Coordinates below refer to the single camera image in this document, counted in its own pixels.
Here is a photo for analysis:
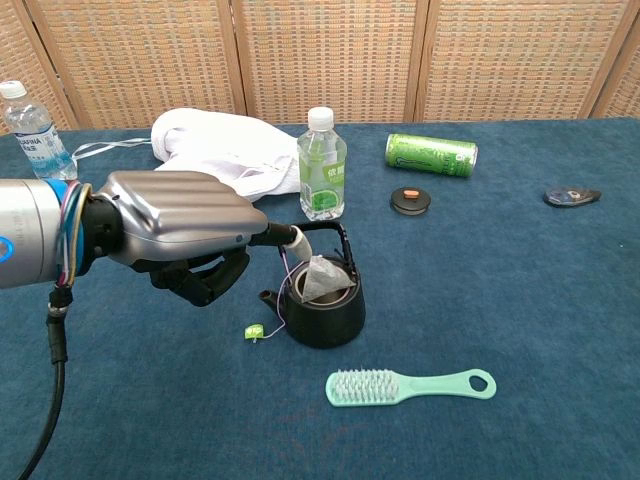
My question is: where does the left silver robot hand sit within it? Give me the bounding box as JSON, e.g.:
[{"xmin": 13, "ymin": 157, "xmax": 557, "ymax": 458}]
[{"xmin": 82, "ymin": 170, "xmax": 314, "ymax": 308}]

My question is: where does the pyramid tea bag with string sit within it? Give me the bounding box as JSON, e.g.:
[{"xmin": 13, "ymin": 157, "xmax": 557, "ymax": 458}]
[{"xmin": 243, "ymin": 247, "xmax": 357, "ymax": 344}]

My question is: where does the black cast iron teapot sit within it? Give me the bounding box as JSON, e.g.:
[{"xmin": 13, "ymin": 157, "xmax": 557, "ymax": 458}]
[{"xmin": 258, "ymin": 221, "xmax": 367, "ymax": 350}]

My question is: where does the black teapot lid wooden knob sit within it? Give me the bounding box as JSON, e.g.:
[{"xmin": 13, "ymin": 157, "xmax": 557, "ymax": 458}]
[{"xmin": 389, "ymin": 186, "xmax": 433, "ymax": 218}]

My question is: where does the white cloth with ribbon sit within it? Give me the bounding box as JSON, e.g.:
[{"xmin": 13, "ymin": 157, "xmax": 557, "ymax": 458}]
[{"xmin": 72, "ymin": 107, "xmax": 304, "ymax": 204}]

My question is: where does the green label water bottle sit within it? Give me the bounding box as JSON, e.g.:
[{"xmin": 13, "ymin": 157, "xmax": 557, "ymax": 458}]
[{"xmin": 296, "ymin": 106, "xmax": 348, "ymax": 224}]

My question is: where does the blue label water bottle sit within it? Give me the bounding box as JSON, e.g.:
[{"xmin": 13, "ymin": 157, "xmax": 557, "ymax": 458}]
[{"xmin": 0, "ymin": 80, "xmax": 79, "ymax": 181}]

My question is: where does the woven bamboo folding screen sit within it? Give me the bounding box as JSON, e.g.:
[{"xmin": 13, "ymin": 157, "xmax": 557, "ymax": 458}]
[{"xmin": 0, "ymin": 0, "xmax": 640, "ymax": 137}]

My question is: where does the green drink can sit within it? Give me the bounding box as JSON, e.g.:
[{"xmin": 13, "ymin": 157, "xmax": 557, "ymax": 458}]
[{"xmin": 384, "ymin": 132, "xmax": 479, "ymax": 179}]

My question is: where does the blue table cover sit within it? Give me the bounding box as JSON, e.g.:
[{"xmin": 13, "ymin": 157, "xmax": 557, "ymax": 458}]
[{"xmin": 0, "ymin": 117, "xmax": 640, "ymax": 480}]

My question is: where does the mint green plastic brush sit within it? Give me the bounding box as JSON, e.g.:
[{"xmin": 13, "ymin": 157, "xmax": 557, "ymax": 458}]
[{"xmin": 325, "ymin": 368, "xmax": 498, "ymax": 409}]

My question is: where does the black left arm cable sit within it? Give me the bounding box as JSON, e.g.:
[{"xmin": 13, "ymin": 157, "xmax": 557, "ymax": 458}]
[{"xmin": 17, "ymin": 287, "xmax": 69, "ymax": 480}]

